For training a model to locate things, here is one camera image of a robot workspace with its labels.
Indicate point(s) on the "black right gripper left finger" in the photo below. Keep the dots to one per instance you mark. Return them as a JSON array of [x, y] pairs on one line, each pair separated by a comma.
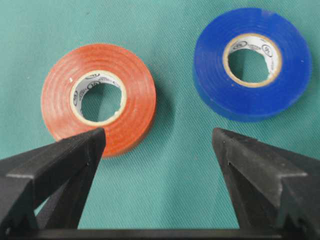
[[43, 191]]

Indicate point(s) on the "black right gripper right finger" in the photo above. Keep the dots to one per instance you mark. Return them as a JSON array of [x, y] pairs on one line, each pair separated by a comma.
[[270, 188]]

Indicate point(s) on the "red tape roll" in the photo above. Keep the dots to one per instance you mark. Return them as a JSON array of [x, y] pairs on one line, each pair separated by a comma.
[[100, 86]]

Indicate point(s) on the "blue tape roll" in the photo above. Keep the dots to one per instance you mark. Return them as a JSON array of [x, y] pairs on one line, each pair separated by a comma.
[[251, 64]]

